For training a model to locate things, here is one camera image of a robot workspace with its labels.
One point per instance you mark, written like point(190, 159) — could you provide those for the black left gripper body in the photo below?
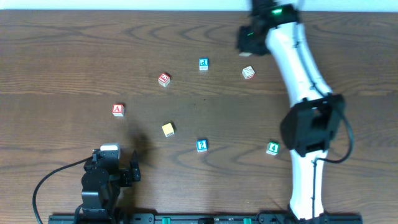
point(127, 175)

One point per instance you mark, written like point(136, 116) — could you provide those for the red letter I block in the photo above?
point(245, 54)

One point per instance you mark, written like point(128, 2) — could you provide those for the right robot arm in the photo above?
point(315, 112)

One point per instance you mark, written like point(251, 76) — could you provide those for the white block red print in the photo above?
point(248, 72)

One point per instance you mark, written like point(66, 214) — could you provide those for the blue letter P block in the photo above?
point(203, 64)

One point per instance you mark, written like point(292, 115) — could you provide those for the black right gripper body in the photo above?
point(249, 42)

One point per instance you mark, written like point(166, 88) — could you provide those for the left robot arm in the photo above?
point(102, 184)

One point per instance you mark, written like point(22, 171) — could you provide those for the green number 4 block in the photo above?
point(273, 148)

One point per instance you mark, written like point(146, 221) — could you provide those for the blue number 2 block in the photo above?
point(202, 145)

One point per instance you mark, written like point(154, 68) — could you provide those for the red letter E block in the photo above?
point(164, 79)

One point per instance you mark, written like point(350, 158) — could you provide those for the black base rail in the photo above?
point(260, 218)

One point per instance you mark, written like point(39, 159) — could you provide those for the red letter A block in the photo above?
point(118, 110)

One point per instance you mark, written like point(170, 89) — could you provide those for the yellow wooden block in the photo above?
point(168, 129)

